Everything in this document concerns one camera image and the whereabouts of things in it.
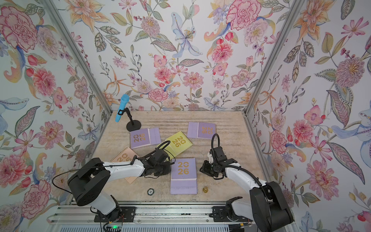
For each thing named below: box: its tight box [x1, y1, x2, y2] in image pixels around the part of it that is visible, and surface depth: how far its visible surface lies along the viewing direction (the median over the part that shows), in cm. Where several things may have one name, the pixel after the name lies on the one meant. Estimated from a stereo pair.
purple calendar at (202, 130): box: [186, 121, 217, 140], surface depth 113 cm
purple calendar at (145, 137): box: [129, 127, 162, 150], surface depth 106 cm
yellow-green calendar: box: [157, 130, 194, 161], surface depth 103 cm
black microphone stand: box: [117, 107, 142, 132], surface depth 112 cm
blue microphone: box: [114, 93, 130, 123], surface depth 95 cm
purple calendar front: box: [170, 157, 198, 195], surface depth 86 cm
